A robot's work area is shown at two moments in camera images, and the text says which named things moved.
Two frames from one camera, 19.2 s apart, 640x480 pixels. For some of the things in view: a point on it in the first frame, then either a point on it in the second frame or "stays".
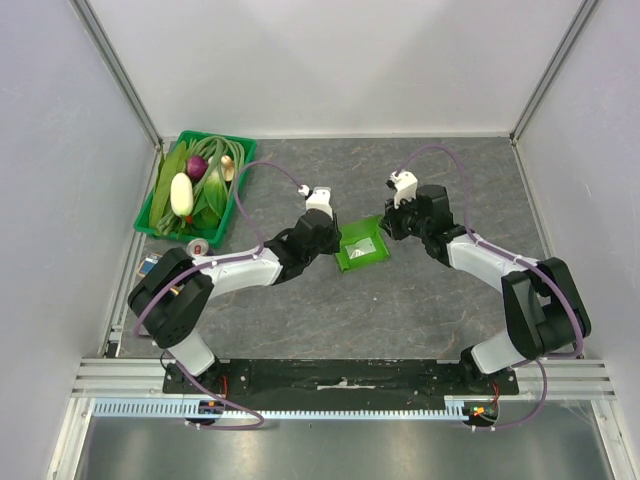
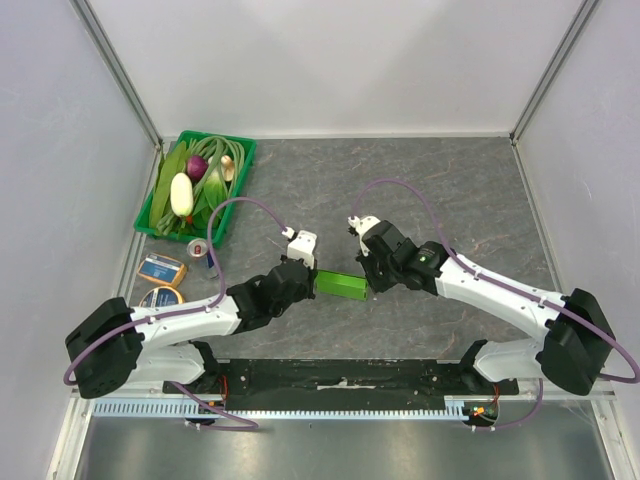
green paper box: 363,243 to 342,285
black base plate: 338,381 stays
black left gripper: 334,245 to 308,292
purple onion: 196,166 stays
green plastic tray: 192,199 stays
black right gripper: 391,226 to 373,275
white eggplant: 181,194 stays
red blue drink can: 197,247 stays
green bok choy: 214,205 stays
